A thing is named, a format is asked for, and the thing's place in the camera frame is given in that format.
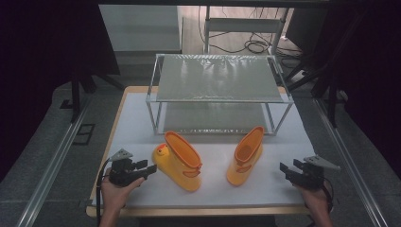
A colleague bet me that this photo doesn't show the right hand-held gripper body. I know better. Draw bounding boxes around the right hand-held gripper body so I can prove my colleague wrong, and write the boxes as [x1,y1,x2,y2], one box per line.
[290,154,341,191]

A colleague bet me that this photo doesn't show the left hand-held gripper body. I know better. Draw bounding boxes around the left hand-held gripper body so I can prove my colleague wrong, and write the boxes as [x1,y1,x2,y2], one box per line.
[108,148,147,187]

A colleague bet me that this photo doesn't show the yellow rain boot with duck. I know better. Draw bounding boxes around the yellow rain boot with duck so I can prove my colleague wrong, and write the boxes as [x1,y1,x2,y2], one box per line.
[151,131,203,193]

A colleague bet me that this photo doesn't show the two-tier metal shoe rack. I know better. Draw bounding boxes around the two-tier metal shoe rack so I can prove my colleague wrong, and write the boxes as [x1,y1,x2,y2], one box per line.
[145,53,295,137]

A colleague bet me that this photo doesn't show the person's left hand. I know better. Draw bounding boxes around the person's left hand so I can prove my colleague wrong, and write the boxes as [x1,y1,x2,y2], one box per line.
[100,175,146,216]

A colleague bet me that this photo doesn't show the person's right hand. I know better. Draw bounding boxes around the person's right hand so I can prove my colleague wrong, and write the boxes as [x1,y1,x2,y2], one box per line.
[294,183,333,218]

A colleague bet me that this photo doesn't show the white table mat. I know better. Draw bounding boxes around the white table mat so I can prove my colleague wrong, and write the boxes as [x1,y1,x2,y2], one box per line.
[91,91,317,209]

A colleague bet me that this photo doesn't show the black stand legs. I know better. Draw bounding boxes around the black stand legs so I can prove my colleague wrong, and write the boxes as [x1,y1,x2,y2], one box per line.
[70,62,125,125]
[283,46,349,129]

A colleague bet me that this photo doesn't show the dark monitor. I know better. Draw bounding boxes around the dark monitor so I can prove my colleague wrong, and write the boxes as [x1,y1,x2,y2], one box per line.
[285,7,329,54]

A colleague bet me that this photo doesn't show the white cabinet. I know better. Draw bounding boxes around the white cabinet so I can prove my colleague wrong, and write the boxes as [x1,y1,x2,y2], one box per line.
[98,4,184,54]

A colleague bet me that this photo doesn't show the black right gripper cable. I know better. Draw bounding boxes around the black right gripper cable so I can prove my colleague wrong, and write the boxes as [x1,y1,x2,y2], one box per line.
[322,177,335,213]

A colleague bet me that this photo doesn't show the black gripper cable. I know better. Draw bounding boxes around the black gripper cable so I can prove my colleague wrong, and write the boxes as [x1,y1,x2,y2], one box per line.
[322,177,335,213]
[96,158,112,227]

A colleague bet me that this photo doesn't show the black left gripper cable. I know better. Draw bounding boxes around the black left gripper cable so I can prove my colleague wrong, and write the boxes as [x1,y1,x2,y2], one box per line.
[96,158,112,227]

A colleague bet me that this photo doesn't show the aluminium floor rail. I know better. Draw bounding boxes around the aluminium floor rail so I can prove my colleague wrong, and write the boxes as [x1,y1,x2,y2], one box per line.
[15,94,93,227]
[313,97,390,227]

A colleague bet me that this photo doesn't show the black floor cables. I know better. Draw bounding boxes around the black floor cables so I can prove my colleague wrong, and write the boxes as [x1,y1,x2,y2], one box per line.
[198,5,305,65]

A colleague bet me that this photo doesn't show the white metal frame stand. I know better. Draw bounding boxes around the white metal frame stand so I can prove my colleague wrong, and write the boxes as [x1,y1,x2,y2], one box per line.
[202,5,290,55]

